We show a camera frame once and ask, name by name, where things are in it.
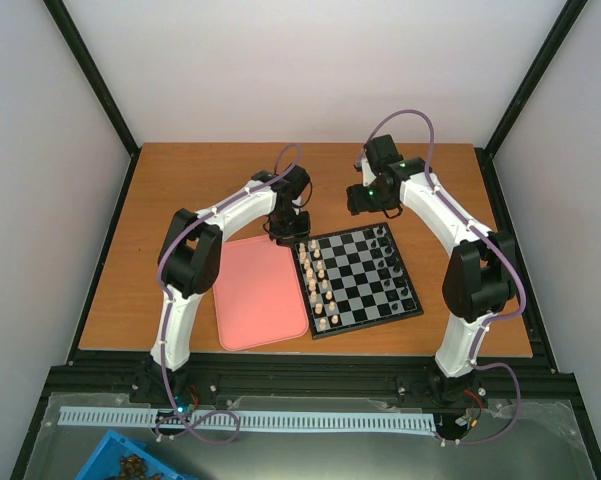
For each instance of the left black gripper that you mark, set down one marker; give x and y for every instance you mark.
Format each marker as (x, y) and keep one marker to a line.
(303, 231)

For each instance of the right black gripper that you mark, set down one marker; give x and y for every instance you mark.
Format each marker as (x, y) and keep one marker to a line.
(357, 203)

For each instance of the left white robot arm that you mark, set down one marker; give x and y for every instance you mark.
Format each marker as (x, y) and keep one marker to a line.
(189, 259)

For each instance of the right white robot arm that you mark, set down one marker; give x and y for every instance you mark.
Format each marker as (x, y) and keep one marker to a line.
(480, 278)

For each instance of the left controller board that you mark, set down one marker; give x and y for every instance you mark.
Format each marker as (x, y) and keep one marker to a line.
(187, 400)

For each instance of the controller board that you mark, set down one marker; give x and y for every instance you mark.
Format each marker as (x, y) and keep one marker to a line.
(187, 400)
(470, 418)

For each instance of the right controller board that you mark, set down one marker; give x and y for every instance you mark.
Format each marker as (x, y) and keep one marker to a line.
(470, 418)

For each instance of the pink plastic tray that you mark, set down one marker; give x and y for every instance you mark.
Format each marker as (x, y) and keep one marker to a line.
(257, 297)

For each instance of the black white chessboard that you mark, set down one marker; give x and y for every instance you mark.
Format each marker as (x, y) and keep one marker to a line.
(366, 275)

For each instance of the blue plastic bin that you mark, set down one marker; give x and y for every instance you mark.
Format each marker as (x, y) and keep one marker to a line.
(120, 457)

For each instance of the light blue cable duct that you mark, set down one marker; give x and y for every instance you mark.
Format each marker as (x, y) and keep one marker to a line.
(252, 421)

